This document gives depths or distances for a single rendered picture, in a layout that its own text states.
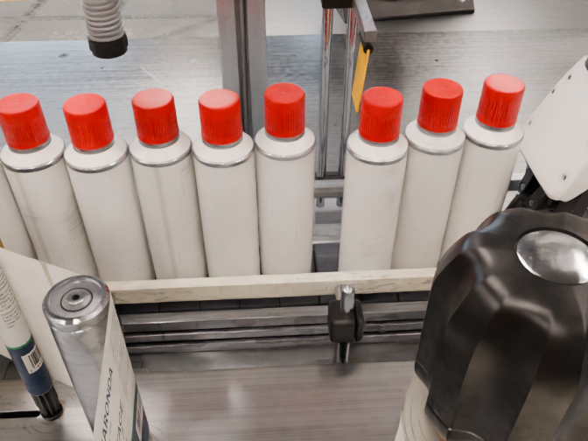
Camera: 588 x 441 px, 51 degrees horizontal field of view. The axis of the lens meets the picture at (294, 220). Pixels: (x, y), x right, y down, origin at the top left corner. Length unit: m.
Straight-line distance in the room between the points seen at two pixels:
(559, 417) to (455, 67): 0.91
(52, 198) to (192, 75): 0.56
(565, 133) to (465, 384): 0.36
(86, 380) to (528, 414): 0.26
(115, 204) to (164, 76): 0.56
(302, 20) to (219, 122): 0.78
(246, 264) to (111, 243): 0.12
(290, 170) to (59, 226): 0.21
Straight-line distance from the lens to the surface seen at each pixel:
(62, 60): 1.17
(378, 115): 0.49
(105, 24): 0.58
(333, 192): 0.61
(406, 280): 0.59
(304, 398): 0.54
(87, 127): 0.51
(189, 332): 0.62
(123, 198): 0.54
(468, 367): 0.24
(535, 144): 0.60
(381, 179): 0.52
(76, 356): 0.39
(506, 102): 0.54
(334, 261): 0.64
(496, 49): 1.20
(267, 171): 0.52
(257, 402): 0.54
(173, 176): 0.52
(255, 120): 0.66
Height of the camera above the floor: 1.34
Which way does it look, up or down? 42 degrees down
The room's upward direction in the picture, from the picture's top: straight up
